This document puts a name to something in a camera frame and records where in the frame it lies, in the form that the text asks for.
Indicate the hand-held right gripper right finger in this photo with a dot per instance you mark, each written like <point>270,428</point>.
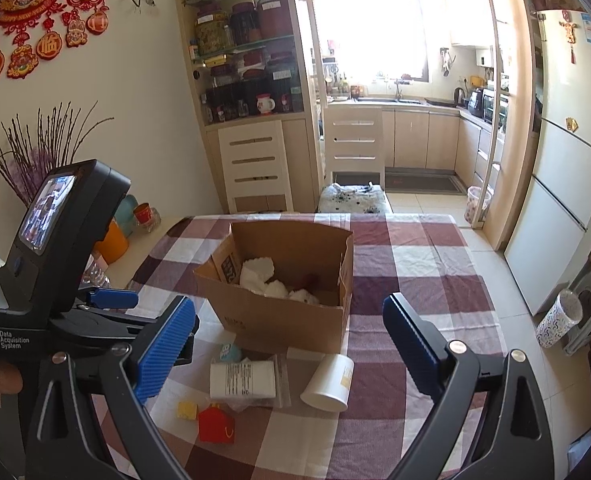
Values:
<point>413,342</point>

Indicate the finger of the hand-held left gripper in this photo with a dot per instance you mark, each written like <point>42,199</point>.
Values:
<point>105,327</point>
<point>115,298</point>

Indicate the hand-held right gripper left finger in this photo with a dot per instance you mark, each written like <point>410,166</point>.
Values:
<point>168,345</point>

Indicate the blue fluffy toy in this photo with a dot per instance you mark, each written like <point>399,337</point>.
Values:
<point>230,352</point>

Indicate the small yellow block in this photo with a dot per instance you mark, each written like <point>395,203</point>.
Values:
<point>188,411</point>

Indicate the white pack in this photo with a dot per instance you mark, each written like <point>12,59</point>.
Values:
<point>243,380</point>

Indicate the white paper cup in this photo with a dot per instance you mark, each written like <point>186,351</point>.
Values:
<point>330,380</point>

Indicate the red house-shaped box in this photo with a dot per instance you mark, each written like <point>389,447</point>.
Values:
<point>215,425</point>

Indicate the brown cardboard box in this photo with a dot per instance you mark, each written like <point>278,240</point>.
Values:
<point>275,325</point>

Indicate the white tissue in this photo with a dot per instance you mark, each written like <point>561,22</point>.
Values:
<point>255,270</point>

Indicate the white cat plush red bow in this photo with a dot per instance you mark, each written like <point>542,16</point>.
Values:
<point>305,296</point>

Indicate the white fluffy plush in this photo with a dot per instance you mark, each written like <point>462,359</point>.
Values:
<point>278,288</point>

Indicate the clear water bottle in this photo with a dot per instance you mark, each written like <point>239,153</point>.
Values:
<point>95,275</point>

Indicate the orange canister black lid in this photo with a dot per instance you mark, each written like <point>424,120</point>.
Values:
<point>112,242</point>

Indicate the red cup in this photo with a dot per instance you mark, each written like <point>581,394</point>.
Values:
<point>144,214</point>

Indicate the dark dried branches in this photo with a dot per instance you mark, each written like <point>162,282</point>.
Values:
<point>40,160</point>

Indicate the clear glass cup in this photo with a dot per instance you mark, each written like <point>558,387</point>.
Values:
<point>155,222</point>

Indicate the checked tablecloth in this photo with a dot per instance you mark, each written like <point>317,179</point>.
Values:
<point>400,260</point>

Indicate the patterned white bin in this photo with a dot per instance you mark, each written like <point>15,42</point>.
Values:
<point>558,317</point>

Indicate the patterned wastebasket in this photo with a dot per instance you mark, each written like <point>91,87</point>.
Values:
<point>477,207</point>

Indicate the printed chair cushion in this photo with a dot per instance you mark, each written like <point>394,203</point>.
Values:
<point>355,200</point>

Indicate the white slatted chair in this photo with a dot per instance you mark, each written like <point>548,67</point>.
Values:
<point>225,180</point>
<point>333,160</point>

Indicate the dark floor mat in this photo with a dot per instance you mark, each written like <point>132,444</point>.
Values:
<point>425,183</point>

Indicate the kitchen base cabinets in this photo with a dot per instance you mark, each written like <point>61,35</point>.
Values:
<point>415,140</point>

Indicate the white refrigerator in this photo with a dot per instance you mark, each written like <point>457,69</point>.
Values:
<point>560,185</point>

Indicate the beige display cabinet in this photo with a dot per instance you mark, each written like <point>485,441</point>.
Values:
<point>295,160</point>

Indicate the white red mug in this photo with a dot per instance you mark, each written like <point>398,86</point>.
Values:
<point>264,104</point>

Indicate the large jar yellow contents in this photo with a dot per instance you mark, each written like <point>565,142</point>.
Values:
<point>213,32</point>

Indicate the dark countertop cooker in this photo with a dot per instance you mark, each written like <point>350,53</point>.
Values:
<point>475,102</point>

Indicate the toaster oven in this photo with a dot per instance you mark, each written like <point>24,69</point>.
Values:
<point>490,105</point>

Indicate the electric kettle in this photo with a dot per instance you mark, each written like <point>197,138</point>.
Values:
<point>460,96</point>

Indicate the kitchen faucet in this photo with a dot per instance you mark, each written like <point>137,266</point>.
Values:
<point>399,91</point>

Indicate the large jar dark contents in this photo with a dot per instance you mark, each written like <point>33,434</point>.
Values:
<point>245,22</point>

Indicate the yellow fridge magnet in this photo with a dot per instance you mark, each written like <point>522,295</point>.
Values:
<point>571,124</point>

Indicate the large jar red-brown contents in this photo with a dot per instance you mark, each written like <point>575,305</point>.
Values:
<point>275,12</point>

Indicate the white water heater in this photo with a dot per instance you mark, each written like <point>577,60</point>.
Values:
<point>484,56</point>

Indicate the red hanging knot ornament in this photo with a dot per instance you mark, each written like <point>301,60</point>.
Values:
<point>569,35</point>

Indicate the red wall decoration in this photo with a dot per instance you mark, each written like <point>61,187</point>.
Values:
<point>20,2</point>

